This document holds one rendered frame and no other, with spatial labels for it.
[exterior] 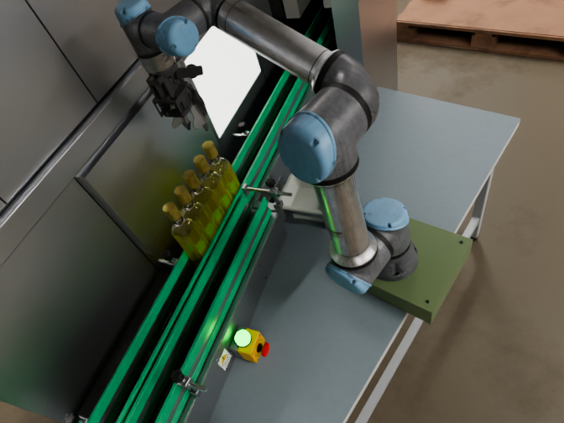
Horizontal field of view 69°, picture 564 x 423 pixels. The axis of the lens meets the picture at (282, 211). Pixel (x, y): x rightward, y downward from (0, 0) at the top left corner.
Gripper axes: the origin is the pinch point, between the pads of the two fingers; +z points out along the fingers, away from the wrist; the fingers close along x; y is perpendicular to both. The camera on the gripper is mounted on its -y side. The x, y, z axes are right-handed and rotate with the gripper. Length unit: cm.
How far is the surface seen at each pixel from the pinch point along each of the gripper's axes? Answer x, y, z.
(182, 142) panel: -11.7, -3.0, 10.2
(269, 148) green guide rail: 4.8, -23.3, 31.1
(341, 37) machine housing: 17, -85, 26
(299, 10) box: -5, -98, 20
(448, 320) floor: 72, -13, 123
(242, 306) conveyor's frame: 15, 34, 39
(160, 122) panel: -11.8, 0.7, -0.7
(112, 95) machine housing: -13.6, 8.3, -16.2
